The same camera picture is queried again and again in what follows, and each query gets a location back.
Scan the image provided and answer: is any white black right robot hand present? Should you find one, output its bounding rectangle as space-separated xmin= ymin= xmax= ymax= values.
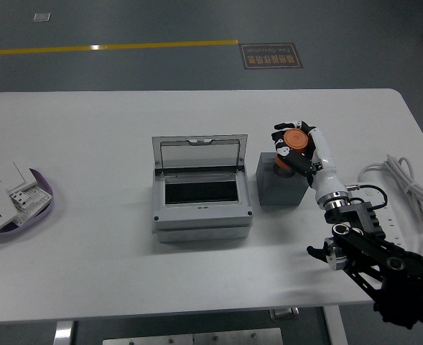
xmin=271 ymin=120 xmax=351 ymax=206

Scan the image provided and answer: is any orange cylinder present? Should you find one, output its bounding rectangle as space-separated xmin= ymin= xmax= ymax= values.
xmin=274 ymin=129 xmax=310 ymax=170

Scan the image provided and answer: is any grey box with clear lid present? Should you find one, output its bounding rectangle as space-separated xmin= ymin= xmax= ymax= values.
xmin=151 ymin=134 xmax=254 ymax=244

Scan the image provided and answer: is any grey cube with round hole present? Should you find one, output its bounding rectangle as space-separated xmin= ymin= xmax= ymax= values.
xmin=256 ymin=151 xmax=307 ymax=207

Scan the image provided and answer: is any white power strip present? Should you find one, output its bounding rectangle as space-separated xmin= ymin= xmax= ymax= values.
xmin=358 ymin=183 xmax=404 ymax=245

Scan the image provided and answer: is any brown floor sign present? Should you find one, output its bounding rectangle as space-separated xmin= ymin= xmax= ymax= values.
xmin=239 ymin=42 xmax=304 ymax=70

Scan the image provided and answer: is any white table leg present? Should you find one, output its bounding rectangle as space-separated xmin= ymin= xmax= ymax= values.
xmin=52 ymin=321 xmax=76 ymax=345
xmin=322 ymin=305 xmax=349 ymax=345

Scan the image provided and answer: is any yellow floor tape line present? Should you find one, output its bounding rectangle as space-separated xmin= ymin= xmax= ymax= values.
xmin=0 ymin=39 xmax=239 ymax=57

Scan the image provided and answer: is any purple tray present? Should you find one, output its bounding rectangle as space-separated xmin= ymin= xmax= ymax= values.
xmin=0 ymin=167 xmax=55 ymax=235

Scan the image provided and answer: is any white terminal module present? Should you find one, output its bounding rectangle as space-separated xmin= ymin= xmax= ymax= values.
xmin=8 ymin=186 xmax=50 ymax=224

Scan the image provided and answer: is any white power cord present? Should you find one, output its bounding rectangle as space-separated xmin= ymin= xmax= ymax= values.
xmin=358 ymin=154 xmax=423 ymax=252

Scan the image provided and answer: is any grey metal table bracket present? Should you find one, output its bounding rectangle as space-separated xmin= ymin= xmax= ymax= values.
xmin=270 ymin=307 xmax=300 ymax=321

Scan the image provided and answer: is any grey metal base plate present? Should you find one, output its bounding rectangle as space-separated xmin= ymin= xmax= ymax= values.
xmin=102 ymin=327 xmax=284 ymax=345

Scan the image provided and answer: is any white wall switch panel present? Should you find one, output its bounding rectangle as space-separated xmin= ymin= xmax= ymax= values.
xmin=0 ymin=161 xmax=39 ymax=193

